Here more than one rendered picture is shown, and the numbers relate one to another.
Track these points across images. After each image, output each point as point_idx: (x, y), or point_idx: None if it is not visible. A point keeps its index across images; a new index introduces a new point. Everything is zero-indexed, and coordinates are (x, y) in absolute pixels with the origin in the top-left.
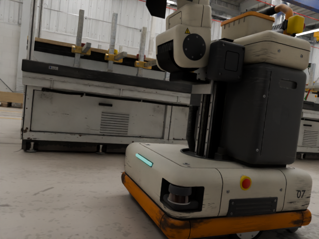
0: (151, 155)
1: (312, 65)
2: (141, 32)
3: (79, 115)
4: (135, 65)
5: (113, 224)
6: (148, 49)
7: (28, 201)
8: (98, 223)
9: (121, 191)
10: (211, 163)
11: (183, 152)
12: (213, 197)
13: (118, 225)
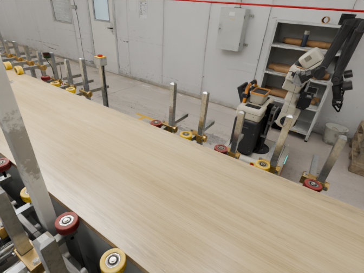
0: (284, 156)
1: (52, 54)
2: (243, 120)
3: None
4: (239, 157)
5: (290, 179)
6: (28, 158)
7: None
8: (294, 181)
9: None
10: (271, 143)
11: (268, 151)
12: None
13: (288, 177)
